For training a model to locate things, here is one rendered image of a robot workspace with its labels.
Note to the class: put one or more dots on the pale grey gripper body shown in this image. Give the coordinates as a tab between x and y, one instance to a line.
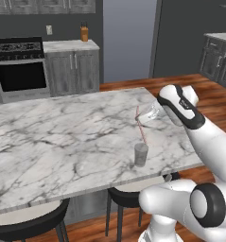
150	114

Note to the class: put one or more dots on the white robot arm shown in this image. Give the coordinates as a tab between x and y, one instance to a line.
209	148

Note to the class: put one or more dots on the red and white striped straw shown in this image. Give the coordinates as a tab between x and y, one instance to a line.
142	131

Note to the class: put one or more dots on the clear glass cup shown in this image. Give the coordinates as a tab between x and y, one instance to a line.
141	155

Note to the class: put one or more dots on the grey counter base panel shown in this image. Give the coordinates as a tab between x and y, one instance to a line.
86	206

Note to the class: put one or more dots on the black stool with white seat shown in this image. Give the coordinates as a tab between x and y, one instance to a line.
29	225
125	195

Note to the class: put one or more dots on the dark grey cupboard run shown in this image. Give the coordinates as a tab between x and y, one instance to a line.
218	60

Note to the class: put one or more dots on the grey cupboard run, marble top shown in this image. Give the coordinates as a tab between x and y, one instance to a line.
72	69

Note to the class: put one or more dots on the wooden knife block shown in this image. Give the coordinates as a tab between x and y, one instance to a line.
84	33

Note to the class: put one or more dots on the black and silver stove oven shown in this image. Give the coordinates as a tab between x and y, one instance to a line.
20	72

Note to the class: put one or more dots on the white wall socket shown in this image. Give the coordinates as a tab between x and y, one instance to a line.
49	30

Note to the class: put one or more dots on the grey wall cupboards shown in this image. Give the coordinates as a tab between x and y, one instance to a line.
42	6

